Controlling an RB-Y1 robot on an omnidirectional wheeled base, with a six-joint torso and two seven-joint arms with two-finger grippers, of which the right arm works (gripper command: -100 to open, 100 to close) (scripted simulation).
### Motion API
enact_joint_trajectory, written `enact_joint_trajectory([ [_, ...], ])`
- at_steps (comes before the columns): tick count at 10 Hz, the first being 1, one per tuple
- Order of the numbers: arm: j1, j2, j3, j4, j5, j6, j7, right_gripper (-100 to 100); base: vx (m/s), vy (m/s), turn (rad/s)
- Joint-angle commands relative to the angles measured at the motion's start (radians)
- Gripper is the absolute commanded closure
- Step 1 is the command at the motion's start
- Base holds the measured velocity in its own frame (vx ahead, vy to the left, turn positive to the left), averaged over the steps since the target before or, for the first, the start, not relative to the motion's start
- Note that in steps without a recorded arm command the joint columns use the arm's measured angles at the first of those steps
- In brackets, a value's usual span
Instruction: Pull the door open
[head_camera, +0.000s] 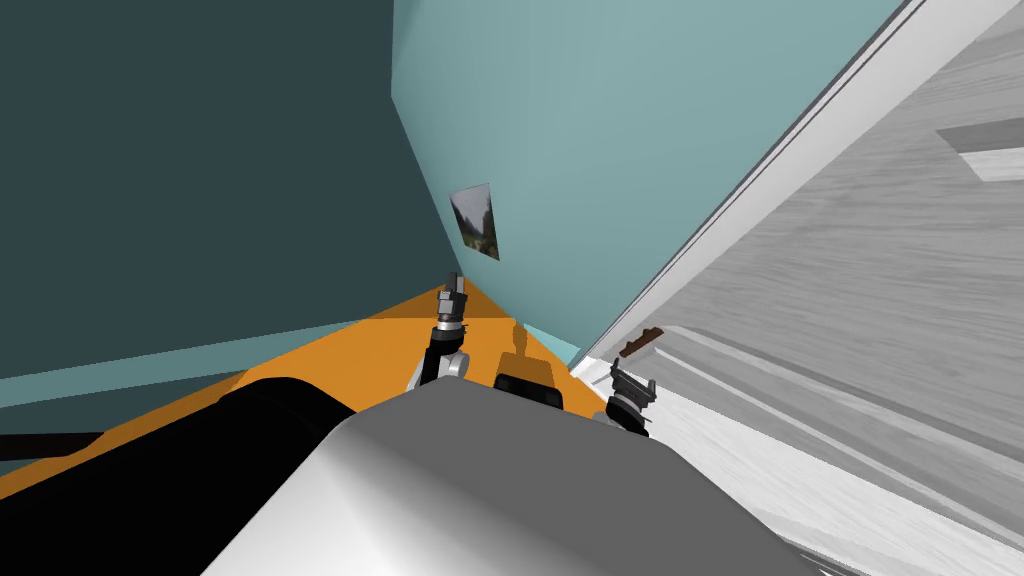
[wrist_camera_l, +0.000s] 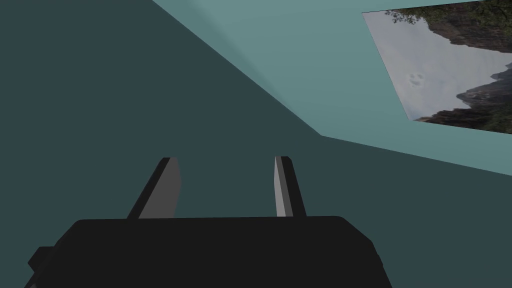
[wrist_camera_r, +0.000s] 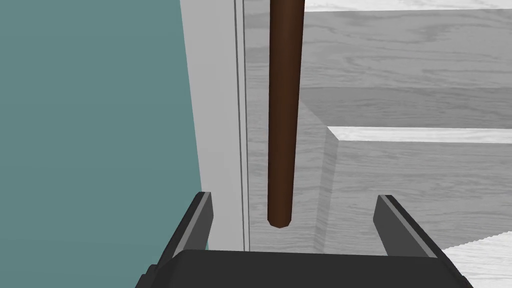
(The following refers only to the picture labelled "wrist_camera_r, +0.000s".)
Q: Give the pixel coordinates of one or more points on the grey wooden door leaf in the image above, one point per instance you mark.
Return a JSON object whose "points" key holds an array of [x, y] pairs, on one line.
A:
{"points": [[400, 80]]}

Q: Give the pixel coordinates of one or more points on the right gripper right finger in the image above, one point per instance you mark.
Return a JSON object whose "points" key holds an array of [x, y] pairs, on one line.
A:
{"points": [[400, 232]]}

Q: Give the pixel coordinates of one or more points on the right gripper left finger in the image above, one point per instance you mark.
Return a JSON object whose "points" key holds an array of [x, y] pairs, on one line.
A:
{"points": [[194, 226]]}

